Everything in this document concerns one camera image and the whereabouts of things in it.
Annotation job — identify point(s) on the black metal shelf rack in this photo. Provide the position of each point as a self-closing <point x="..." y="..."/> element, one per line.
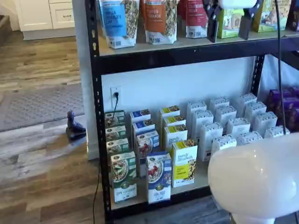
<point x="163" y="59"/>

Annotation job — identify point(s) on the white cabinet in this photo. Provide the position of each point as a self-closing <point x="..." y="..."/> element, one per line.
<point x="42" y="14"/>

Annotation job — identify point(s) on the grey floor rug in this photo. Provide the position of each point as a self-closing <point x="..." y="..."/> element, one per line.
<point x="39" y="107"/>

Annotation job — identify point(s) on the white wall outlet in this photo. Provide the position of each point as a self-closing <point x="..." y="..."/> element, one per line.
<point x="115" y="89"/>

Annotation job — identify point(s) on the red granola pouch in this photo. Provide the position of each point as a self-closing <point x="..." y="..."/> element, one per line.
<point x="192" y="18"/>

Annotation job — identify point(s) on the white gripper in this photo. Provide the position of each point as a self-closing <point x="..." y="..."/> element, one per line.
<point x="238" y="3"/>

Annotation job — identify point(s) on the purple snack box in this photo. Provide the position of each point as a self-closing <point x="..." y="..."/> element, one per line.
<point x="293" y="106"/>
<point x="274" y="99"/>
<point x="294" y="91"/>

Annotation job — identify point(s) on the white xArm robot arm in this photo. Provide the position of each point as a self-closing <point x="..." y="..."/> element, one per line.
<point x="254" y="177"/>

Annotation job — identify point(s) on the black floor object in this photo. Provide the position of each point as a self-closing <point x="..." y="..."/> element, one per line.
<point x="74" y="130"/>

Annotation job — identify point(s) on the dark wooden box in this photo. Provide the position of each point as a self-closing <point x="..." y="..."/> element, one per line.
<point x="5" y="30"/>

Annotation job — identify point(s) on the blue white flax plus box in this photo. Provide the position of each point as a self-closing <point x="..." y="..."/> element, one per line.
<point x="139" y="114"/>
<point x="143" y="127"/>
<point x="148" y="142"/>
<point x="158" y="179"/>

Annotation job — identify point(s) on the dark purple cookie box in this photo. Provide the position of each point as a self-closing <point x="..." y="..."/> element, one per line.
<point x="294" y="16"/>

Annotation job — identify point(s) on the green apple pie box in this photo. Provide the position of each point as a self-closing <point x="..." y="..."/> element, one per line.
<point x="230" y="23"/>

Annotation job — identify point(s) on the orange granola pouch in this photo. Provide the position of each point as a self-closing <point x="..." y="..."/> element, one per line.
<point x="158" y="21"/>

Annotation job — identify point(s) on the blue granola pouch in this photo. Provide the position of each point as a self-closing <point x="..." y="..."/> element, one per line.
<point x="116" y="21"/>

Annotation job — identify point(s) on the yellow white purely elizabeth box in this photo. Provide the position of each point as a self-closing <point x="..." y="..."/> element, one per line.
<point x="169" y="109"/>
<point x="184" y="165"/>
<point x="174" y="137"/>
<point x="174" y="120"/>

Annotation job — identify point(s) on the green apple cinnamon oatmeal box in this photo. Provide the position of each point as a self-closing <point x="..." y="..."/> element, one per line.
<point x="116" y="117"/>
<point x="115" y="133"/>
<point x="116" y="145"/>
<point x="123" y="177"/>

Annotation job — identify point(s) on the green chocolate chip box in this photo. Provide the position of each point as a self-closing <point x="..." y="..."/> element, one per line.
<point x="268" y="18"/>

